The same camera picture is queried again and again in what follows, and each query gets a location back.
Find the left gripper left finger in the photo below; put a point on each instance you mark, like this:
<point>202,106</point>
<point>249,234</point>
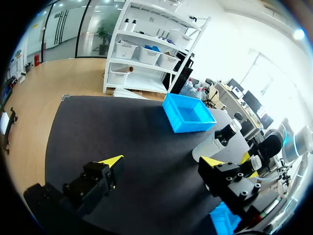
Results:
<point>97,181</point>

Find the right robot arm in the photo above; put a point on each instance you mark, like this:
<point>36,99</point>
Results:
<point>300,143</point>

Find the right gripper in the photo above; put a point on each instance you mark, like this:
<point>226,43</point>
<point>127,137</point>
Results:
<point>270,145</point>

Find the white bottle with dark top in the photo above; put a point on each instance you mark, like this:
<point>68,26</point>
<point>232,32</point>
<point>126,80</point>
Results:
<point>255,162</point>
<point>207,147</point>

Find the blue plastic bin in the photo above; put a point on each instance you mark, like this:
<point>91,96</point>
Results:
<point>221,219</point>
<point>188,113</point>

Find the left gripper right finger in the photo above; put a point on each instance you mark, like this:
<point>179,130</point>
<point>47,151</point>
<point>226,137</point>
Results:
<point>230,182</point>

